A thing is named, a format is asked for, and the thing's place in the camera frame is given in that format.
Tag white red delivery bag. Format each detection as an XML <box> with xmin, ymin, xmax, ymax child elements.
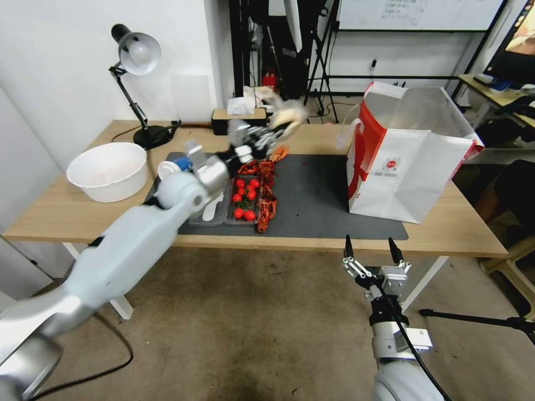
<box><xmin>336</xmin><ymin>81</ymin><xmax>487</xmax><ymax>226</ymax></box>

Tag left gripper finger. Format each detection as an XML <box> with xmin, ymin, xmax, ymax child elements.
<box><xmin>255</xmin><ymin>125</ymin><xmax>300</xmax><ymax>160</ymax></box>
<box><xmin>228</xmin><ymin>119</ymin><xmax>289</xmax><ymax>145</ymax></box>

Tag white round bowl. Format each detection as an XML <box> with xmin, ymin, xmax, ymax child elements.
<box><xmin>66</xmin><ymin>141</ymin><xmax>149</xmax><ymax>204</ymax></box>

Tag dark grey table mat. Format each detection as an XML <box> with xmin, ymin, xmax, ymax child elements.
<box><xmin>144</xmin><ymin>152</ymin><xmax>410</xmax><ymax>241</ymax></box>

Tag black light stand tripod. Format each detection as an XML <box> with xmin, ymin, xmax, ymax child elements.
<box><xmin>301</xmin><ymin>0</ymin><xmax>340</xmax><ymax>119</ymax></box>

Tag white tissue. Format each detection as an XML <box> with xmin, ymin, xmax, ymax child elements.
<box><xmin>227</xmin><ymin>96</ymin><xmax>256</xmax><ymax>117</ymax></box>

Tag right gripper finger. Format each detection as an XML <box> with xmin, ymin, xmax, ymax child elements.
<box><xmin>387</xmin><ymin>237</ymin><xmax>413</xmax><ymax>273</ymax></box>
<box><xmin>342</xmin><ymin>235</ymin><xmax>373</xmax><ymax>290</ymax></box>

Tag black monitor screen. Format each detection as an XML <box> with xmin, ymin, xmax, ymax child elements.
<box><xmin>484</xmin><ymin>0</ymin><xmax>535</xmax><ymax>81</ymax></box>

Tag wooden table white legs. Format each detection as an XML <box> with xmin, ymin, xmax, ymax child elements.
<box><xmin>1</xmin><ymin>120</ymin><xmax>509</xmax><ymax>321</ymax></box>

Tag black floor cable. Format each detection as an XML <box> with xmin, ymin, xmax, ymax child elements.
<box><xmin>25</xmin><ymin>309</ymin><xmax>134</xmax><ymax>401</ymax></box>

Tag beige chair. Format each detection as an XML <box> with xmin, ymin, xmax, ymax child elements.
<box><xmin>478</xmin><ymin>233</ymin><xmax>535</xmax><ymax>319</ymax></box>

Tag black desk lamp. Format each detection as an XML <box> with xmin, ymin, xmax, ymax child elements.
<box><xmin>108</xmin><ymin>23</ymin><xmax>183</xmax><ymax>150</ymax></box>

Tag blue white cup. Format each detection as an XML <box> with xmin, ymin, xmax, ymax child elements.
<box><xmin>157</xmin><ymin>156</ymin><xmax>196</xmax><ymax>181</ymax></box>

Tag whiteboard on black stand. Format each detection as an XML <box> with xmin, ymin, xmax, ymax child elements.
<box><xmin>307</xmin><ymin>0</ymin><xmax>510</xmax><ymax>97</ymax></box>

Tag red cooked crayfish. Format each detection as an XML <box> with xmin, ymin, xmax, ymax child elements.
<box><xmin>267</xmin><ymin>144</ymin><xmax>290</xmax><ymax>163</ymax></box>
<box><xmin>255</xmin><ymin>196</ymin><xmax>278</xmax><ymax>234</ymax></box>
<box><xmin>258</xmin><ymin>160</ymin><xmax>278</xmax><ymax>197</ymax></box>

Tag person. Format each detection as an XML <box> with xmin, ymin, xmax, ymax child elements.
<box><xmin>474</xmin><ymin>158</ymin><xmax>535</xmax><ymax>247</ymax></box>

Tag wooden side desk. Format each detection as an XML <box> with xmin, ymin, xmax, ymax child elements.
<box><xmin>456</xmin><ymin>73</ymin><xmax>535</xmax><ymax>128</ymax></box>

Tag white plastic spoon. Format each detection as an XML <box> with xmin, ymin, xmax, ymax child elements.
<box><xmin>201</xmin><ymin>195</ymin><xmax>223</xmax><ymax>223</ymax></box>

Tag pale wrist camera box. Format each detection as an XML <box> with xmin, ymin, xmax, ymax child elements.
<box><xmin>378</xmin><ymin>266</ymin><xmax>411</xmax><ymax>291</ymax></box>

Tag black wood tissue box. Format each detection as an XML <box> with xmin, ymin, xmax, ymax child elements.
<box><xmin>211</xmin><ymin>107</ymin><xmax>268</xmax><ymax>137</ymax></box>

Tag black tripod leg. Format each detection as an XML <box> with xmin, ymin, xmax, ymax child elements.
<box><xmin>419</xmin><ymin>308</ymin><xmax>535</xmax><ymax>335</ymax></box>

